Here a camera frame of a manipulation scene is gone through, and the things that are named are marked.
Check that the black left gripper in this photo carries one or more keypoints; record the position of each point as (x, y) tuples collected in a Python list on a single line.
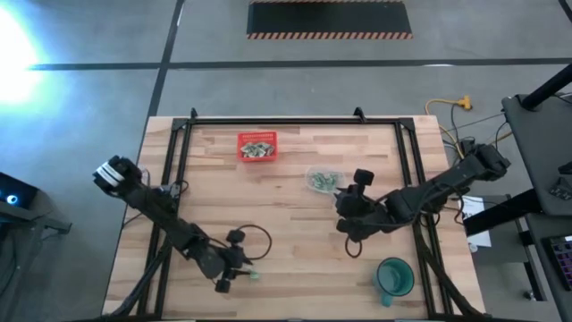
[(232, 259)]

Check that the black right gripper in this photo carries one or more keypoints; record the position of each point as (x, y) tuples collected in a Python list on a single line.
[(357, 208)]

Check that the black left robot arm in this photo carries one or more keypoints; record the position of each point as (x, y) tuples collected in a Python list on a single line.
[(156, 210)]

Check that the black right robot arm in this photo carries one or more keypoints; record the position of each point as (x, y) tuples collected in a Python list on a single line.
[(447, 183)]

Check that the clear plastic container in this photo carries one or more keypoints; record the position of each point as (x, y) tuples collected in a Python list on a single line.
[(307, 179)]

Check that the green glass mug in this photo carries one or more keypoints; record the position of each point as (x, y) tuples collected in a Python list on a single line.
[(395, 277)]

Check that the white paper sheet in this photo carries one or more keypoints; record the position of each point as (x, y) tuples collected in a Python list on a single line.
[(471, 205)]

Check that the orange plastic basket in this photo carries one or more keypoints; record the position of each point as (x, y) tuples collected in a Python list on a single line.
[(257, 134)]

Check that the black stand leg beam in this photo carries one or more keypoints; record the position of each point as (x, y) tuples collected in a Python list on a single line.
[(500, 212)]

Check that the dark grey desk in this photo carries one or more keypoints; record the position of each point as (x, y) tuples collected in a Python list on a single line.
[(536, 255)]

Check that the dark grey side table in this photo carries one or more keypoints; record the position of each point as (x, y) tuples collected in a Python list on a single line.
[(536, 147)]

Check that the black hazard-striped floor mat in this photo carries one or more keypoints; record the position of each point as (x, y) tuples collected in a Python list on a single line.
[(328, 18)]

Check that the dark grey low stand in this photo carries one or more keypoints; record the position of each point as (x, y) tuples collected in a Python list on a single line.
[(40, 219)]

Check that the colourful backlit keyboard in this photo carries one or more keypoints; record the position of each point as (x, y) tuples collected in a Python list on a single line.
[(564, 264)]

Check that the black round pole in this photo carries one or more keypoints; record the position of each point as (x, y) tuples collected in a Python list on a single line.
[(547, 89)]

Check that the black device blue light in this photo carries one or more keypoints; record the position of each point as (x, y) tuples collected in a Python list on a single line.
[(13, 197)]

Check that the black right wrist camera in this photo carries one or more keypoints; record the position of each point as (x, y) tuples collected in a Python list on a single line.
[(355, 231)]

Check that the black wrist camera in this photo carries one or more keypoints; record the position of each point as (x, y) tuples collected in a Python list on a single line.
[(355, 231), (235, 236)]

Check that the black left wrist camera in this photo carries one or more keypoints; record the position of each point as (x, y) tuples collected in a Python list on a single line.
[(235, 236)]

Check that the black metal table frame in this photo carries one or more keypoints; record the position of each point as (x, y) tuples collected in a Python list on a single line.
[(290, 121)]

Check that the black perforated bracket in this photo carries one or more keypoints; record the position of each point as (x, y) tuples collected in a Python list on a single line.
[(561, 190)]

